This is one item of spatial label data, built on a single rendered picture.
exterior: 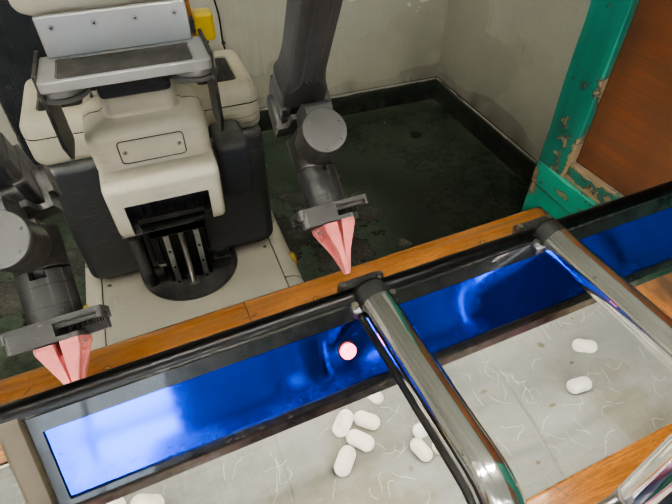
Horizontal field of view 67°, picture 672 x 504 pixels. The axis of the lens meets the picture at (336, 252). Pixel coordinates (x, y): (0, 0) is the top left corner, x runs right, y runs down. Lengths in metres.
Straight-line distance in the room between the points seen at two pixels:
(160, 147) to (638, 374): 0.89
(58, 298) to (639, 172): 0.81
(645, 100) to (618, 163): 0.11
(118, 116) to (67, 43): 0.17
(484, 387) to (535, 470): 0.12
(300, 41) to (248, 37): 1.91
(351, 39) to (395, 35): 0.24
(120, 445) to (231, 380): 0.07
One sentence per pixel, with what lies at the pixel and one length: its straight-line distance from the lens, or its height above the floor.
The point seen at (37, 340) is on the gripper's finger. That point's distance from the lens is 0.62.
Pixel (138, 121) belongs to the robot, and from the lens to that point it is 1.03.
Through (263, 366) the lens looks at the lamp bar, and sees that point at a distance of 0.33.
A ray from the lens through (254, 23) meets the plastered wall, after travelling 2.50.
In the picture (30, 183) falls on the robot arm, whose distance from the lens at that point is 0.64.
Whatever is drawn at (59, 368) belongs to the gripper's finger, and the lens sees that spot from 0.63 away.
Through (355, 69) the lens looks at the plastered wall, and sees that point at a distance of 2.75.
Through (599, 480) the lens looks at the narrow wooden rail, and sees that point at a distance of 0.72.
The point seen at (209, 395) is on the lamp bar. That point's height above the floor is 1.09.
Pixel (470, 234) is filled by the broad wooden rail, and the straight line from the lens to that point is 0.93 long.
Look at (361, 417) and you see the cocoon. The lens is 0.69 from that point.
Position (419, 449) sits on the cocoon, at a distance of 0.68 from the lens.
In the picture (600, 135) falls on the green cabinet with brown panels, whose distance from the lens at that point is 0.93.
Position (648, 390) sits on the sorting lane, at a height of 0.74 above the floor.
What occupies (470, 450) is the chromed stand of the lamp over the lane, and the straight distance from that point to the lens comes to 0.28.
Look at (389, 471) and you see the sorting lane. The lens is 0.68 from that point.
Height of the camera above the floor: 1.37
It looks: 44 degrees down
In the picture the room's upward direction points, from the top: straight up
